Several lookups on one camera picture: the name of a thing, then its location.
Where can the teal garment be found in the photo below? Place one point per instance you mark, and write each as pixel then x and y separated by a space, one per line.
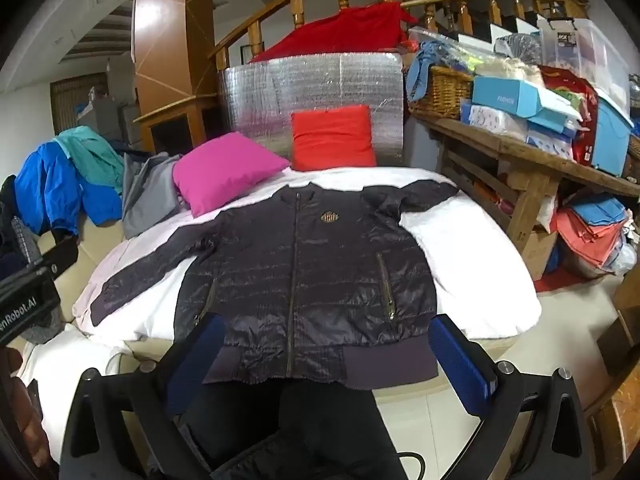
pixel 100 160

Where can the white patterned box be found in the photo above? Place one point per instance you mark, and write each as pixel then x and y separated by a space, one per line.
pixel 492 121

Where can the stack of folded cloths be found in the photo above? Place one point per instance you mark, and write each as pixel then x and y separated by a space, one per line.
pixel 585 235

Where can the red folded cloth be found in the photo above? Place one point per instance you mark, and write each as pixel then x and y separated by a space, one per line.
pixel 332 140

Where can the pink pillow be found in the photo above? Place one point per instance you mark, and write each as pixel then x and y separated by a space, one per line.
pixel 225 170

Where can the red snack bag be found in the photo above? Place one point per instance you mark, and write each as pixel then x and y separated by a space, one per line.
pixel 582 110

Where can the wooden furniture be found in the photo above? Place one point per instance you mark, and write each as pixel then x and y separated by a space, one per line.
pixel 170 35

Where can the grey garment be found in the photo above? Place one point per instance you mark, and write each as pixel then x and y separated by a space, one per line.
pixel 150 195

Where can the wicker basket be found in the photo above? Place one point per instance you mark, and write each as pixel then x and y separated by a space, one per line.
pixel 442 90

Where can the blue jacket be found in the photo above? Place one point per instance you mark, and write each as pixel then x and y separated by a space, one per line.
pixel 50 185

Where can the light blue shoe box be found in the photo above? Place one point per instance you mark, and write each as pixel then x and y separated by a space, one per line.
pixel 500 96

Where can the silver foil insulation mat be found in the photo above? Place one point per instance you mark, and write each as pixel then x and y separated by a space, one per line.
pixel 260 95

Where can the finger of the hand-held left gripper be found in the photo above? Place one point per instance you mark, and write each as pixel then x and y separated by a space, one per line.
pixel 60 257

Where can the white duvet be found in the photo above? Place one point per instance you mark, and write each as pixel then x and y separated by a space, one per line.
pixel 465 260

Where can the blue cloth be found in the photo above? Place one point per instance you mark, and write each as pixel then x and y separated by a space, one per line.
pixel 420 72

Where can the dark purple puffer jacket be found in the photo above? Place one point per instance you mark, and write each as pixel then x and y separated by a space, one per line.
pixel 300 270

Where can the blue plastic storage bin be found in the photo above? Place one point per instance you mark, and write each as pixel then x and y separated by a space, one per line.
pixel 610 135

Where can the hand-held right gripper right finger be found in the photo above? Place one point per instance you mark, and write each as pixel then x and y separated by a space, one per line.
pixel 460 360

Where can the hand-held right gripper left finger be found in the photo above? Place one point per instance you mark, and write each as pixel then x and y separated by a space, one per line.
pixel 197 355

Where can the wooden stair railing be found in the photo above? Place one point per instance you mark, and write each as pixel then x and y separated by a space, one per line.
pixel 298 12

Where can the clear plastic storage box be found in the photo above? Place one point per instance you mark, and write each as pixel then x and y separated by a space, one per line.
pixel 585 45

